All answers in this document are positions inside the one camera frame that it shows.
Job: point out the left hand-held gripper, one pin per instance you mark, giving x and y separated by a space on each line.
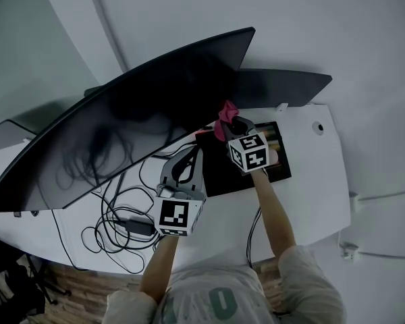
173 214

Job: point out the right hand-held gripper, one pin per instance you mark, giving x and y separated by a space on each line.
253 152

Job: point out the pink cloth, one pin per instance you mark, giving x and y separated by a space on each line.
226 111

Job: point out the black monitor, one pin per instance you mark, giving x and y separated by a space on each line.
121 113

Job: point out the person's left forearm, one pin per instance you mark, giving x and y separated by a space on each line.
160 268

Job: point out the person's right forearm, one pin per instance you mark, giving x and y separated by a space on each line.
273 214

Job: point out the black tablet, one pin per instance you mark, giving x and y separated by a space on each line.
222 174

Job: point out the dark grey desk divider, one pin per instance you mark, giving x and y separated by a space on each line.
283 86
6 133

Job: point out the black power adapter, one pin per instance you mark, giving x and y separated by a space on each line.
138 225

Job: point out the person's light grey shirt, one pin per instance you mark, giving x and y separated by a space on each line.
216 282

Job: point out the black office chair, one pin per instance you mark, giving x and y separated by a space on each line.
17 282

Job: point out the white wall socket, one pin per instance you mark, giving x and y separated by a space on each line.
349 250

